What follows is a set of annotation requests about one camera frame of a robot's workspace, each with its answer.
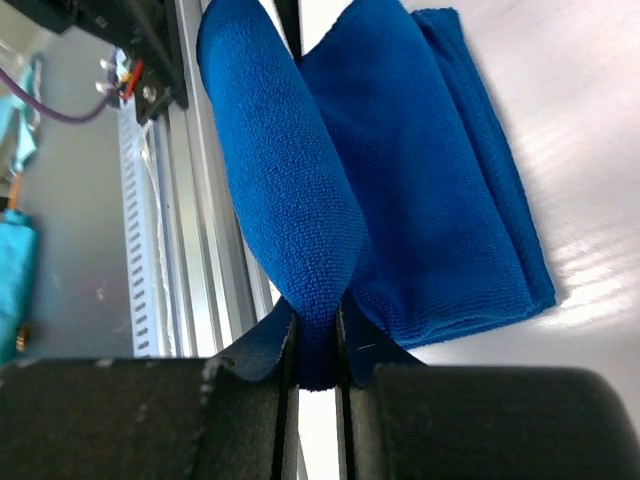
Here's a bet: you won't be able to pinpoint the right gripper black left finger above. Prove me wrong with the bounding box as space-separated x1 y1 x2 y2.
1 301 298 479

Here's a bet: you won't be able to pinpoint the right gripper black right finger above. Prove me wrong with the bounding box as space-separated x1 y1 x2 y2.
335 296 639 479

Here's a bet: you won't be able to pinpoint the blue towel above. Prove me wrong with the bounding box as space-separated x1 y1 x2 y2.
197 1 556 390

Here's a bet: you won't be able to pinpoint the teal cloth beyond table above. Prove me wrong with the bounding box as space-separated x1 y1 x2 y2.
0 54 44 366

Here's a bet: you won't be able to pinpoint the aluminium mounting rail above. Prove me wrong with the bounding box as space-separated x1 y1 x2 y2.
155 1 274 357

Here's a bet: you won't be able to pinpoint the slotted cable duct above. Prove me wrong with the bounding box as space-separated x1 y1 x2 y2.
118 108 166 358

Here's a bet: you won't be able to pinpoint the red and black power wires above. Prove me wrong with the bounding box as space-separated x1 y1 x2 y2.
97 49 146 106

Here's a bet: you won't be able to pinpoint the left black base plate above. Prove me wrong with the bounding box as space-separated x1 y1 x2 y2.
10 0 189 125

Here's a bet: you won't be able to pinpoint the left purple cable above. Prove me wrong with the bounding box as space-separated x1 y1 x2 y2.
0 67 114 125

